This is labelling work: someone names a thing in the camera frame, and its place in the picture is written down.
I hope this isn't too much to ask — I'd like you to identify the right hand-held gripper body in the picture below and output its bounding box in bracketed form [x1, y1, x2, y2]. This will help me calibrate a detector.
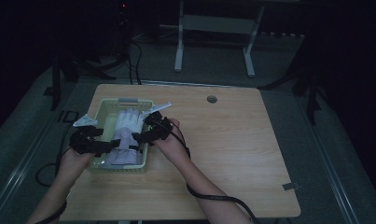
[141, 102, 174, 147]

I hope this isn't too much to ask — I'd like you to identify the white metal table frame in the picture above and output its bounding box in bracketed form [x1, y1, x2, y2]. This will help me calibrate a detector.
[174, 0, 266, 78]

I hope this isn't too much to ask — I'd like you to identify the white glove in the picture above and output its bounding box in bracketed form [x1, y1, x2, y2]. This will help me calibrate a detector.
[115, 107, 146, 133]

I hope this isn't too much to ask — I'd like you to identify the person's left hand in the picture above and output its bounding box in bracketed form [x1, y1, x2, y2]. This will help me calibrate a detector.
[55, 148, 96, 187]

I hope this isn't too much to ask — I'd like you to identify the black tripod stand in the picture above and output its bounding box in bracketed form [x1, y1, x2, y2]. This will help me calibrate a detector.
[258, 31, 333, 126]

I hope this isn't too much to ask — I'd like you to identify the person's right hand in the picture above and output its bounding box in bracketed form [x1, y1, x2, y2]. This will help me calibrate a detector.
[151, 118, 191, 167]

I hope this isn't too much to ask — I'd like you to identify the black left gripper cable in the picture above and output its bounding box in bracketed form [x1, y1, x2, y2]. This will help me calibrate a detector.
[35, 124, 72, 189]

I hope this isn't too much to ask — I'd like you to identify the pale yellow plastic basket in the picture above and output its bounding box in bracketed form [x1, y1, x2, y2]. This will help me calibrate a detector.
[88, 97, 155, 175]

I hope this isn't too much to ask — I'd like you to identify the black stand with cables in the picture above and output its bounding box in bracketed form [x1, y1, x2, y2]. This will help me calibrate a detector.
[43, 0, 144, 112]

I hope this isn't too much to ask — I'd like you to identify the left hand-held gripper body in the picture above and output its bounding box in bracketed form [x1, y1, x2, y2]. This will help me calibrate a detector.
[69, 113, 104, 158]

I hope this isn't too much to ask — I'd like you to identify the grey tape strip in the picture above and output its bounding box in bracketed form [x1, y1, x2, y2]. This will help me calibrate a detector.
[282, 182, 301, 191]

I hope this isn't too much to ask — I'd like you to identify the lavender glove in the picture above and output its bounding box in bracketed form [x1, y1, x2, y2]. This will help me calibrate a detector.
[104, 126, 144, 166]

